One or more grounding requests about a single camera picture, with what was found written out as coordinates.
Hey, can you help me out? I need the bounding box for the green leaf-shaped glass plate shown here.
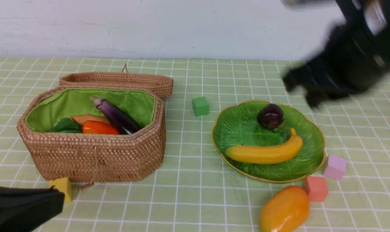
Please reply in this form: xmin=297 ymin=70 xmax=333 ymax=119
xmin=211 ymin=100 xmax=327 ymax=183

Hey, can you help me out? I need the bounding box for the red foam cube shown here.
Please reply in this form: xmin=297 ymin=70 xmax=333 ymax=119
xmin=302 ymin=176 xmax=329 ymax=202

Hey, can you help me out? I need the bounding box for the orange mango toy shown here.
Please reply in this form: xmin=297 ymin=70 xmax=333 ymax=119
xmin=259 ymin=185 xmax=310 ymax=232

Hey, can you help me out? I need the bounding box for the purple eggplant toy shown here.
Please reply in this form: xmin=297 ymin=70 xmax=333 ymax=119
xmin=90 ymin=96 xmax=142 ymax=135

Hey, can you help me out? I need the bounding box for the brown potato toy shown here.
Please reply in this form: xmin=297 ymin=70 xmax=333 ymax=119
xmin=71 ymin=114 xmax=111 ymax=125

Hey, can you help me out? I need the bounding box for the pink foam cube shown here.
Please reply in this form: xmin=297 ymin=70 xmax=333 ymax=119
xmin=324 ymin=155 xmax=347 ymax=181

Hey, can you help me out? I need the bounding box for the woven wicker basket lid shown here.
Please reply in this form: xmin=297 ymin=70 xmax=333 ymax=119
xmin=59 ymin=65 xmax=173 ymax=98

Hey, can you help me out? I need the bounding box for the yellow banana toy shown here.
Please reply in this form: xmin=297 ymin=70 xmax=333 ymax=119
xmin=225 ymin=128 xmax=304 ymax=165

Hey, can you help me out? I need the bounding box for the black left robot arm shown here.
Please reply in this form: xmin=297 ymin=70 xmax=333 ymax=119
xmin=0 ymin=186 xmax=65 ymax=232

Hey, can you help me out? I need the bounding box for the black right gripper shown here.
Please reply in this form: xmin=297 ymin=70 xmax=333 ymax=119
xmin=282 ymin=0 xmax=390 ymax=108

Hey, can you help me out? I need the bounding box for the dark purple mangosteen toy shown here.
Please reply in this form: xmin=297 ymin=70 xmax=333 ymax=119
xmin=256 ymin=104 xmax=284 ymax=130

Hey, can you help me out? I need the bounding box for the yellow foam cube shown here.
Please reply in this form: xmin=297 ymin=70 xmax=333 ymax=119
xmin=48 ymin=177 xmax=73 ymax=204

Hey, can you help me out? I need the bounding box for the green foam cube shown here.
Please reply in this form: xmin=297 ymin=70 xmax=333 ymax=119
xmin=192 ymin=96 xmax=209 ymax=117

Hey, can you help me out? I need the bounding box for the orange carrot toy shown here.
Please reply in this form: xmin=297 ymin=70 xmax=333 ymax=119
xmin=46 ymin=118 xmax=120 ymax=135

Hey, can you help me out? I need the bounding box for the woven wicker basket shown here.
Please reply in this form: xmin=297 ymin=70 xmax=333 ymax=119
xmin=17 ymin=86 xmax=166 ymax=182

